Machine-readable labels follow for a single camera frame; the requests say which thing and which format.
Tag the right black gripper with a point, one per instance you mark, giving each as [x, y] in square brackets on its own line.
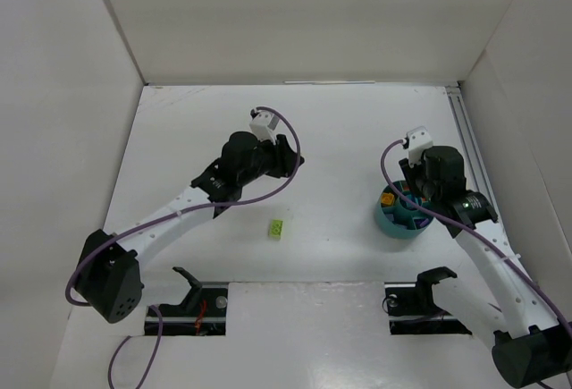
[414, 173]

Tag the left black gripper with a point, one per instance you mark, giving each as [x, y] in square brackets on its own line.
[281, 156]

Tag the lime green lego brick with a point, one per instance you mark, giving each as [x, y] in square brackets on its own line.
[275, 229]

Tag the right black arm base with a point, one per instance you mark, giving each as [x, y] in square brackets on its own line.
[412, 311]

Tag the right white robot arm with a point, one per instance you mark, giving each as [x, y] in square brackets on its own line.
[528, 336]

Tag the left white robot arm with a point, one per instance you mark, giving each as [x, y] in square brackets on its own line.
[109, 274]

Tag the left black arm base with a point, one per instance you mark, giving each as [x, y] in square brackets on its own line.
[178, 304]

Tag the yellow orange lego brick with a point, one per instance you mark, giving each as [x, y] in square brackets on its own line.
[388, 199]

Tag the teal divided round container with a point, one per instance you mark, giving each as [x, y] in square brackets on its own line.
[402, 221]

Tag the aluminium rail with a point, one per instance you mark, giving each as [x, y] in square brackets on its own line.
[460, 134]

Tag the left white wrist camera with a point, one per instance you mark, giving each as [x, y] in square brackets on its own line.
[263, 125]

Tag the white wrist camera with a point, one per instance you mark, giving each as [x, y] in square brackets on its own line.
[263, 125]
[416, 142]

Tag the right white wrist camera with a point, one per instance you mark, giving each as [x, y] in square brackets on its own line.
[416, 142]

